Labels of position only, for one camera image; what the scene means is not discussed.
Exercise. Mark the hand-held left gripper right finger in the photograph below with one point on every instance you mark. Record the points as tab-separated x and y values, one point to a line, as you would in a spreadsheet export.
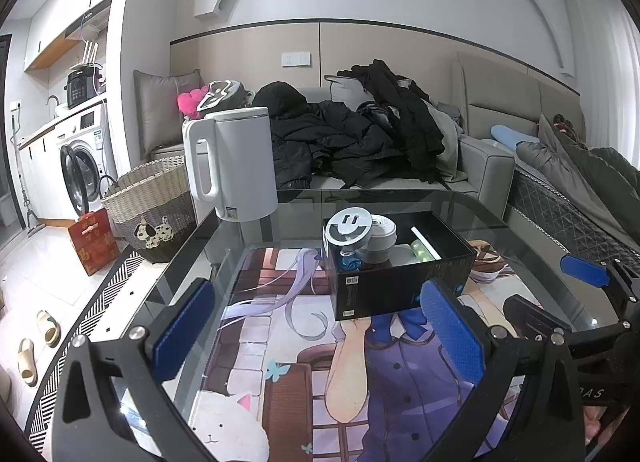
452	337

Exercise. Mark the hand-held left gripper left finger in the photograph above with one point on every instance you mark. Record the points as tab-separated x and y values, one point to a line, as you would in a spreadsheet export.
182	337

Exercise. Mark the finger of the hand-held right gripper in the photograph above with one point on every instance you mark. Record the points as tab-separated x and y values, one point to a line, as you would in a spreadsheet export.
585	270
535	314

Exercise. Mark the black cardboard box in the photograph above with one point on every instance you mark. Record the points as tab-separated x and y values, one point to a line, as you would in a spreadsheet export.
380	292

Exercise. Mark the yellow-green bottle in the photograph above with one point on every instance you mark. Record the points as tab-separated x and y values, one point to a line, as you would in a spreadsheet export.
421	250

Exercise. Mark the small blue bottle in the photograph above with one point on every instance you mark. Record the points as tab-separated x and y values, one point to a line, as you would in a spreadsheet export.
351	260

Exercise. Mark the person's right hand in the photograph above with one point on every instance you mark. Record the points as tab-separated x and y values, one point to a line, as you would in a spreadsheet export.
595	423

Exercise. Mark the printed table mat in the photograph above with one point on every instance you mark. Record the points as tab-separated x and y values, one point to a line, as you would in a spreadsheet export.
390	392

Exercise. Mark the black and white striped rug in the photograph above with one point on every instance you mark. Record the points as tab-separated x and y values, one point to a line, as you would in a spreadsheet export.
107	287

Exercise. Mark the grey quilted coat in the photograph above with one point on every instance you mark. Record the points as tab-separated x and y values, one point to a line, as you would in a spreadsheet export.
575	177

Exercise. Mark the red gift bag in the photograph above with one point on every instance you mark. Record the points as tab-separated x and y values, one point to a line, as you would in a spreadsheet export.
92	242

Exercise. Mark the beige slipper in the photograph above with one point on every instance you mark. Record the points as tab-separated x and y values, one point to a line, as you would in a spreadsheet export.
27	362
48	328

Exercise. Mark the wicker basket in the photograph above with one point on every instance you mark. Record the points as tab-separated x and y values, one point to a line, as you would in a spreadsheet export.
150	197

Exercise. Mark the grey sofa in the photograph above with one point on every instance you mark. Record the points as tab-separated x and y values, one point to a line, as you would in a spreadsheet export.
485	162

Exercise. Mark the light blue cloth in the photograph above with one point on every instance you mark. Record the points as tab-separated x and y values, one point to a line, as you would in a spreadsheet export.
510	135

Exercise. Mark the white electric kettle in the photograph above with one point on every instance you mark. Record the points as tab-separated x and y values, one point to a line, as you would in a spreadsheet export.
240	162

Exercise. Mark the grey garment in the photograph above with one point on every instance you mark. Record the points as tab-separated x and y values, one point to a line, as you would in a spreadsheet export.
447	137

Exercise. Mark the floor mop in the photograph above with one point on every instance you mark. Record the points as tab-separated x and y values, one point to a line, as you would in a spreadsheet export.
30	214

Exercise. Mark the beige padded headboard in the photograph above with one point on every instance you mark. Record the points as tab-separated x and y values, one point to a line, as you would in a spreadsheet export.
500	92

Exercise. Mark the white base cabinet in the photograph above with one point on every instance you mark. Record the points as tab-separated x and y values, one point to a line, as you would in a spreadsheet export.
42	177

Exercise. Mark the white washing machine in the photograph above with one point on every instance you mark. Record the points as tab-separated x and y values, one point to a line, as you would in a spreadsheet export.
92	132

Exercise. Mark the white curtain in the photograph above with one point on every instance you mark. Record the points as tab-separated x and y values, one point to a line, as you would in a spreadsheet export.
600	42

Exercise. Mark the black clothing pile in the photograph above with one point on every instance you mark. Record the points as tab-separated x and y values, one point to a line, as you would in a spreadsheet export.
405	112

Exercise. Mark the grey cushion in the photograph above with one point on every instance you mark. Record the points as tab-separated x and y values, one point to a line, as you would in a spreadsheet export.
157	107

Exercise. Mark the pink plush toy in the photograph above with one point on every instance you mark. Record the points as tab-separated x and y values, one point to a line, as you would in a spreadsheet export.
190	102

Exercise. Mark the black puffer jacket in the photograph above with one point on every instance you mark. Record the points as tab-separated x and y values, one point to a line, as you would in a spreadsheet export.
320	137

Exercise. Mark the ghost mask cushion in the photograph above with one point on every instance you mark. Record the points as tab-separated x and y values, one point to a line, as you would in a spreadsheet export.
220	92

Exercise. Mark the kitchen faucet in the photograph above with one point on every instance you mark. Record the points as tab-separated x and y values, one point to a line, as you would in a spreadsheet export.
53	103

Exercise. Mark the black kitchen appliance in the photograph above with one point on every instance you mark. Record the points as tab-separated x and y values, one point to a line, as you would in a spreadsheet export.
82	87

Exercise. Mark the light grey pillow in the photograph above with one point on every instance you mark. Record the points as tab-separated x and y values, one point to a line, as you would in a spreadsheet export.
345	87

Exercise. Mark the white router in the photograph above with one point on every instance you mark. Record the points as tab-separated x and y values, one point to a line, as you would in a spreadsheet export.
90	52

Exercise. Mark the white wall switch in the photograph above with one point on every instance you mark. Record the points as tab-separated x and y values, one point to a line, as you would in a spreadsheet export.
295	59

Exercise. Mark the white wall cabinet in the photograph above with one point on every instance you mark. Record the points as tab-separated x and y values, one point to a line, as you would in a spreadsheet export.
65	22

